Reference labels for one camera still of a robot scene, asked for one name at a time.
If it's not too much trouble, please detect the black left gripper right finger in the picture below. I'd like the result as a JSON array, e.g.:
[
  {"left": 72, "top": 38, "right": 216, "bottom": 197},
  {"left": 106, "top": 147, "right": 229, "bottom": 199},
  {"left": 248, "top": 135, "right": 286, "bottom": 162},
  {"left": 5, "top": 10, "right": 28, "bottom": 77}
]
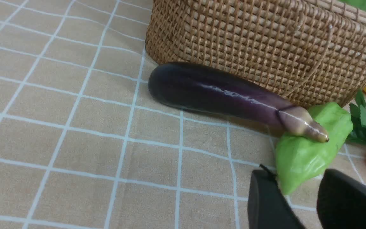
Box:
[{"left": 316, "top": 169, "right": 366, "bottom": 229}]

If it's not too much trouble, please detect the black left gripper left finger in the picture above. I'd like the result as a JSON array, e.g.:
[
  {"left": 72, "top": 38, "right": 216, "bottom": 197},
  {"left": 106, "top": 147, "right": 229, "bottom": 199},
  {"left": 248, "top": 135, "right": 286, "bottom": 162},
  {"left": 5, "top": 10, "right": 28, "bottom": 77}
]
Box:
[{"left": 248, "top": 164, "right": 305, "bottom": 229}]

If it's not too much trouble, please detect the purple eggplant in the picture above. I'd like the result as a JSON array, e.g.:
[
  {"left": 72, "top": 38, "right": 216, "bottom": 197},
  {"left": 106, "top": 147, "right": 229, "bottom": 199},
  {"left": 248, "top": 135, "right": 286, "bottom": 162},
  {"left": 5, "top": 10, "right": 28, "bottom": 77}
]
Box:
[{"left": 148, "top": 61, "right": 329, "bottom": 142}]

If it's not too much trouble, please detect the green pepper vegetable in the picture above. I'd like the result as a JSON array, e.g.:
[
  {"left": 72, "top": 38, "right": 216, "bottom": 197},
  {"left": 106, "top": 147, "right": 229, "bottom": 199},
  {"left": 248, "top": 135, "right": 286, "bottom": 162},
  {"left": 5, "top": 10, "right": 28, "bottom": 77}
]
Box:
[{"left": 275, "top": 102, "right": 353, "bottom": 195}]

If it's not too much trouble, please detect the green leafy vegetable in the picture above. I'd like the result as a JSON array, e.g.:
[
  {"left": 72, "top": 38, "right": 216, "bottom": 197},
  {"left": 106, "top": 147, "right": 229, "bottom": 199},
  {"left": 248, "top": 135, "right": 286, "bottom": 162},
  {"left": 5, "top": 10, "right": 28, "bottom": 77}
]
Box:
[{"left": 348, "top": 89, "right": 366, "bottom": 145}]

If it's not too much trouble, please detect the woven wicker basket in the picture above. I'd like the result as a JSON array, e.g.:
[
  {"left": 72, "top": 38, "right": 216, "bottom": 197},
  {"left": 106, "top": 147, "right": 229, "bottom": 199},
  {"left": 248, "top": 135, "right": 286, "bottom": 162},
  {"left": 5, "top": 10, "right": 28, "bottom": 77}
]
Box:
[{"left": 145, "top": 0, "right": 366, "bottom": 108}]

